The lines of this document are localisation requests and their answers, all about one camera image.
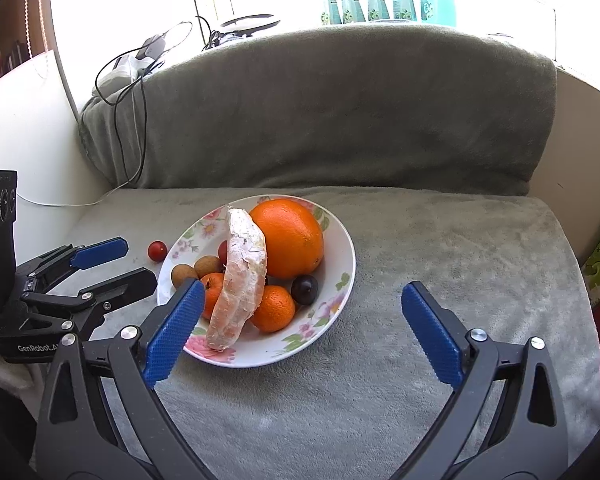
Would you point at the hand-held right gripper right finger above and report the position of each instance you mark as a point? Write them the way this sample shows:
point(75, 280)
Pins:
point(432, 332)

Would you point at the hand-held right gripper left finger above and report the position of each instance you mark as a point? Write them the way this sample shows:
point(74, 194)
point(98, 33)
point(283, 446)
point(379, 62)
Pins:
point(175, 330)

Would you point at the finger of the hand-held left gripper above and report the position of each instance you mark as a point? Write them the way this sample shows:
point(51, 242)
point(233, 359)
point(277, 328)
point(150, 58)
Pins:
point(130, 285)
point(100, 252)

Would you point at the red cherry tomato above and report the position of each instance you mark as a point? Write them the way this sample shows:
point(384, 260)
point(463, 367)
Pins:
point(223, 254)
point(157, 251)

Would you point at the orange mandarin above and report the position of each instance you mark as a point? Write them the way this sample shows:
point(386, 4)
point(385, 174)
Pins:
point(212, 296)
point(272, 310)

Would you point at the brown longan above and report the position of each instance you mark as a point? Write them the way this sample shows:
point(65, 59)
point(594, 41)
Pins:
point(184, 275)
point(207, 266)

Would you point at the peeled pomelo segment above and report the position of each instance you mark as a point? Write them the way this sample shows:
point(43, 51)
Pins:
point(240, 280)

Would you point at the white floral plate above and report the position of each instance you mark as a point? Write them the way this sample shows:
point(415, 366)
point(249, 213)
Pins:
point(280, 350)

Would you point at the dark purple plum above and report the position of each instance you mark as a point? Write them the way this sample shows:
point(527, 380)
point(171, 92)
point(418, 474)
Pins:
point(305, 290)

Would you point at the light grey fleece blanket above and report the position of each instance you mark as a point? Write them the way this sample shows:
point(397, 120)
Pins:
point(430, 240)

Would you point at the large orange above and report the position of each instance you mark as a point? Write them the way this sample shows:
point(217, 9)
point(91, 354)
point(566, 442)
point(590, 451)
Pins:
point(290, 237)

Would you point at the white power adapter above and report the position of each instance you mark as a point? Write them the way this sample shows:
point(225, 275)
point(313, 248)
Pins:
point(125, 67)

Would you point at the wooden shelf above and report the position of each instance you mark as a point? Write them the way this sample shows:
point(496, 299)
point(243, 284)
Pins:
point(10, 35)

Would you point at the grey backrest cushion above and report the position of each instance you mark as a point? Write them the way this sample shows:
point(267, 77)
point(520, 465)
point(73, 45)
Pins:
point(355, 110)

